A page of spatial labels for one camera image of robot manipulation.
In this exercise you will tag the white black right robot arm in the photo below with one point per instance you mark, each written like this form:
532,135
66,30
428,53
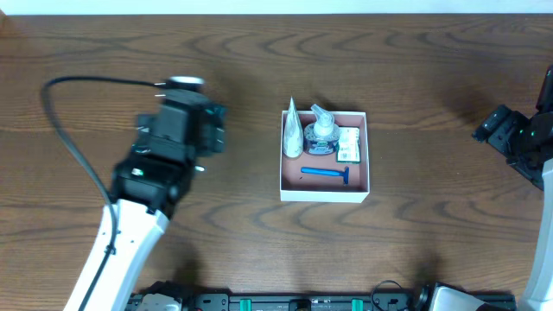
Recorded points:
526,144

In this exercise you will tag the white Pantene conditioner tube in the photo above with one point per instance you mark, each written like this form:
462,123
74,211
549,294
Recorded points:
292,133

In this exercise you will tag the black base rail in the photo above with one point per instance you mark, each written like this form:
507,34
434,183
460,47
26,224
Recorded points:
171,296

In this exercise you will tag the clear blue pump bottle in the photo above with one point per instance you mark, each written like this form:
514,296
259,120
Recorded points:
322,136

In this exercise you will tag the green white small packet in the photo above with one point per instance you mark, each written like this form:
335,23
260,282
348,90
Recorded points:
348,145

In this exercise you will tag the white box pink interior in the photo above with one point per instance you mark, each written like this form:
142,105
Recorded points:
297,186

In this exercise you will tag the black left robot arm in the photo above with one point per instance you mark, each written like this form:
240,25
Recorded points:
146,187

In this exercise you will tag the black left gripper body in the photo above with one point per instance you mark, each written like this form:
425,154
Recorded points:
215,127

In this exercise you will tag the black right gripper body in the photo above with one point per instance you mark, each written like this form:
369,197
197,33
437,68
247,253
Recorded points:
492,123

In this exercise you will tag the small blue object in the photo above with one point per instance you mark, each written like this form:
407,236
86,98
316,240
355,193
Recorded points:
328,172

